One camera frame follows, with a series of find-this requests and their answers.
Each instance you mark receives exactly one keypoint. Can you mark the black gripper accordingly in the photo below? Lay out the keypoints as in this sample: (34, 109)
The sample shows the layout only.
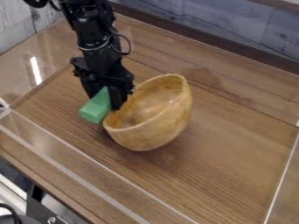
(99, 68)

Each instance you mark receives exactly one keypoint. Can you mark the black table leg clamp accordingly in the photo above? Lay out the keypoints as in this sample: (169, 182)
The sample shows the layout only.
(25, 209)

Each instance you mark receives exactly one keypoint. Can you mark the wooden bowl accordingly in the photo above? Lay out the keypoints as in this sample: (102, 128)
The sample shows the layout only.
(155, 114)

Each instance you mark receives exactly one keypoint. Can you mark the green rectangular stick block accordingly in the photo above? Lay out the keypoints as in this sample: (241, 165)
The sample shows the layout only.
(97, 108)

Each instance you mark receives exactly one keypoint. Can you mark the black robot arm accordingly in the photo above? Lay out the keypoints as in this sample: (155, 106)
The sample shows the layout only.
(91, 19)

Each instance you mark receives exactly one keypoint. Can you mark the clear acrylic side wall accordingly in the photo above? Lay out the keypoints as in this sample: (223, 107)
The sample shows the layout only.
(87, 186)

